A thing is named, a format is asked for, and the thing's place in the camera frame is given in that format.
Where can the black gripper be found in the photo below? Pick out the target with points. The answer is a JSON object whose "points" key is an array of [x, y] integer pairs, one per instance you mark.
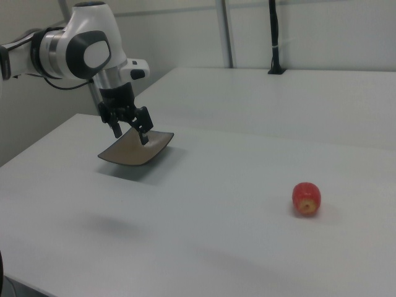
{"points": [[117, 97]]}

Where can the red apple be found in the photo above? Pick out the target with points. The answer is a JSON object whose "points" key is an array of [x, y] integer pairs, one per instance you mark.
{"points": [[306, 198]]}

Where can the black pole with base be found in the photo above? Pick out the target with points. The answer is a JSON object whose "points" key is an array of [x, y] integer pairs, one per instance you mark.
{"points": [[274, 37]]}

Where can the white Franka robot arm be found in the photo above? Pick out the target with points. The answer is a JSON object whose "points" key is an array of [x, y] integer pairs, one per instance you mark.
{"points": [[92, 55]]}

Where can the square brown ceramic plate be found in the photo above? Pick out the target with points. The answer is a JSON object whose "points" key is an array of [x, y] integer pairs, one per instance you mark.
{"points": [[130, 151]]}

